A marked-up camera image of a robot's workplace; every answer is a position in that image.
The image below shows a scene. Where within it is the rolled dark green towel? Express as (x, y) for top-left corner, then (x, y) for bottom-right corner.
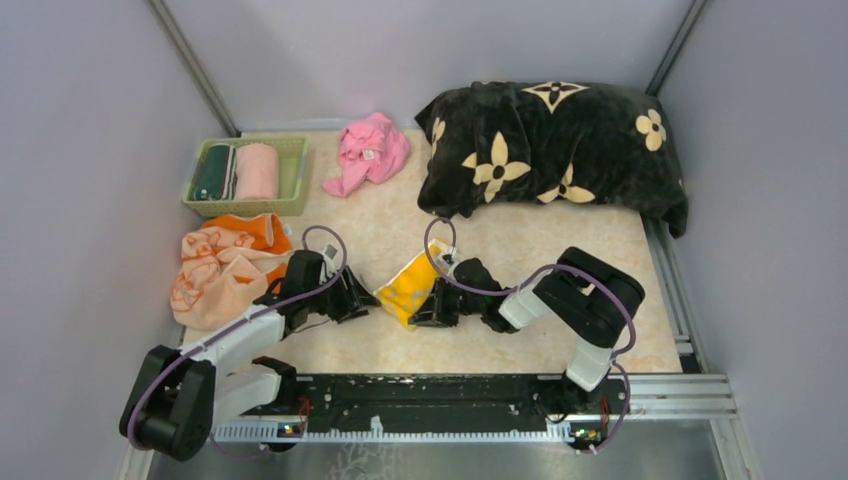
(188, 143), (237, 201)

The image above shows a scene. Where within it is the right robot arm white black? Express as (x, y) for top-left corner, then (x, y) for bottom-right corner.
(410, 247), (645, 415)

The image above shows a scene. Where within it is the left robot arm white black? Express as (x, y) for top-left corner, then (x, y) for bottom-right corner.
(119, 250), (380, 461)

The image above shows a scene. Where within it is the orange peach towel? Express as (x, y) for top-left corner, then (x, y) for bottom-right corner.
(170, 213), (294, 331)

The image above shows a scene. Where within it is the pink towel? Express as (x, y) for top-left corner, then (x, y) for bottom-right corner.
(322, 112), (411, 198)

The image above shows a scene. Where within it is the green plastic basket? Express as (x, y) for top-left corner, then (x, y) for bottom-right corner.
(181, 136), (310, 218)

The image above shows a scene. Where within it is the grey yellow duck towel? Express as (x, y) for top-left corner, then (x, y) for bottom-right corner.
(372, 239), (457, 327)

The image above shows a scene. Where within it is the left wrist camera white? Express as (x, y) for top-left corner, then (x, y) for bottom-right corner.
(321, 244), (339, 271)

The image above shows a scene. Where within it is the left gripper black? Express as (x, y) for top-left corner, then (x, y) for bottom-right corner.
(305, 264), (381, 324)

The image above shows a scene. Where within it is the black floral pillow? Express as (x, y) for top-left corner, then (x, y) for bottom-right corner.
(415, 81), (689, 238)

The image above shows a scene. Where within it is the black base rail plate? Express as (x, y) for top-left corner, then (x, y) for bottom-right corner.
(251, 374), (625, 437)

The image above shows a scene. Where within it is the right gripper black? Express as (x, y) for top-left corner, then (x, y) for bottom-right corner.
(410, 275), (485, 327)

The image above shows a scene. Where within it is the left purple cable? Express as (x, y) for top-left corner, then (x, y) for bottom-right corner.
(125, 225), (350, 462)

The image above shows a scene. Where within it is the rolled peach towel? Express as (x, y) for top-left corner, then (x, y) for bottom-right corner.
(234, 143), (280, 201)

